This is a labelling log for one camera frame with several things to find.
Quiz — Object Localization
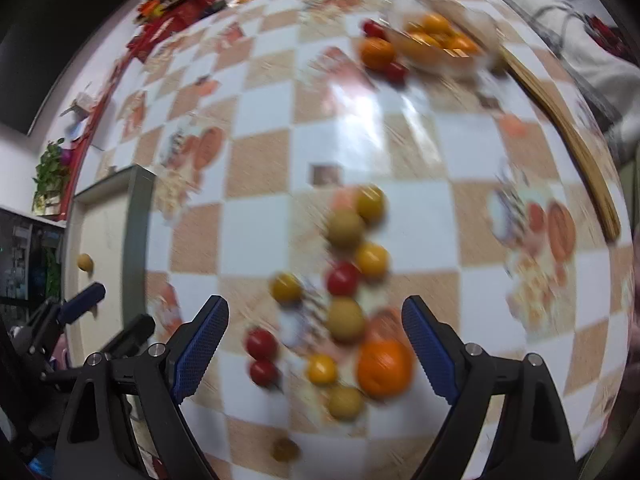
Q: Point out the checkered tablecloth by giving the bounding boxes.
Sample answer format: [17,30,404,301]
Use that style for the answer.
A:
[75,0,636,480]

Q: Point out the white shallow tray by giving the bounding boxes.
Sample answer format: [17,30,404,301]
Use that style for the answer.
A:
[65,164,157,361]

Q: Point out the black television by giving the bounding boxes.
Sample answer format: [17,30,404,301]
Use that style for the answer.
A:
[0,0,138,136]

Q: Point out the red cabinet ledge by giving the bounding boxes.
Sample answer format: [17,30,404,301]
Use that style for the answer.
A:
[60,35,156,223]

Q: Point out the white printed blanket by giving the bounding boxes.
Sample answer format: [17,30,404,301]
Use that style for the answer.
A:
[450,0,640,171]

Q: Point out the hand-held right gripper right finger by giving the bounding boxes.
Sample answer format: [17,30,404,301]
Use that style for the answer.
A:
[401,295,581,480]

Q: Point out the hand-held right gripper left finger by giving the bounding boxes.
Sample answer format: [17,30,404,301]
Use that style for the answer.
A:
[52,295,231,480]

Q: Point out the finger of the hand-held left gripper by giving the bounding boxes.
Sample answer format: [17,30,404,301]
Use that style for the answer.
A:
[42,314,156,381]
[10,282,107,366]

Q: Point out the glass display cabinet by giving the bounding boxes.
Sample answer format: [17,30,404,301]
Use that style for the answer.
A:
[0,207,68,306]

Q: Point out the orange mandarin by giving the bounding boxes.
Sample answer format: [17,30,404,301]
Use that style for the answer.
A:
[407,31,443,51]
[359,37,396,72]
[356,338,415,400]
[447,35,481,56]
[422,12,453,35]

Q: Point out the wooden strip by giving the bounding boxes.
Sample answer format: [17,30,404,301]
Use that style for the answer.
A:
[500,45,622,242]

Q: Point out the green potted plant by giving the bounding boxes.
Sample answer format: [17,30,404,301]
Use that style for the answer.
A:
[32,140,71,211]

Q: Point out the small white open box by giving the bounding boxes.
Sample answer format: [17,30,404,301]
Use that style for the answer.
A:
[62,92,96,121]

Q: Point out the yellow cherry tomato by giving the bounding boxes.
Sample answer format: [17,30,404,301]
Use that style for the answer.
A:
[305,353,339,387]
[269,271,304,305]
[354,241,391,278]
[355,185,387,223]

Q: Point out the bag of mixed fruit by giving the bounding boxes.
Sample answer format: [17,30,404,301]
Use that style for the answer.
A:
[387,0,503,78]

